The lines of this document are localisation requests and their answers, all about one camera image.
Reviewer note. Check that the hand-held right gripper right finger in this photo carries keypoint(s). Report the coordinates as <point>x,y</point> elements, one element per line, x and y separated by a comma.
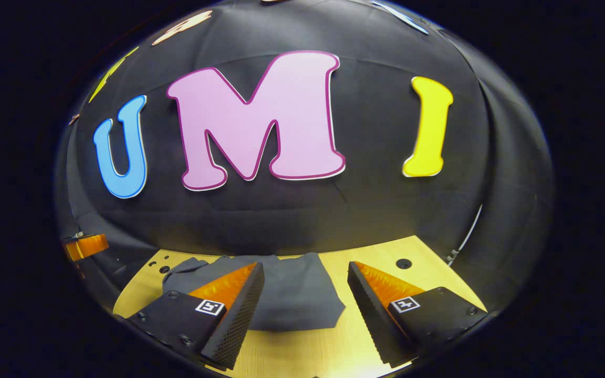
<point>371,310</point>

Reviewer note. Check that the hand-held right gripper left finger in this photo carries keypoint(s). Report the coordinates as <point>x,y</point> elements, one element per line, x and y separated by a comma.
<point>239,315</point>

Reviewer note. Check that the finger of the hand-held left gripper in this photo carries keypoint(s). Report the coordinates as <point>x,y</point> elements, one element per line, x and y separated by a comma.
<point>86,245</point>

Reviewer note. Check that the black backdrop cloth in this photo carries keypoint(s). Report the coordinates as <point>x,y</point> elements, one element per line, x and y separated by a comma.
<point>365,210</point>

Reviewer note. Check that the grey button-up shirt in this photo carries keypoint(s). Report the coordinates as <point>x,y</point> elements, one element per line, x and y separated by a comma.
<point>297,294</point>

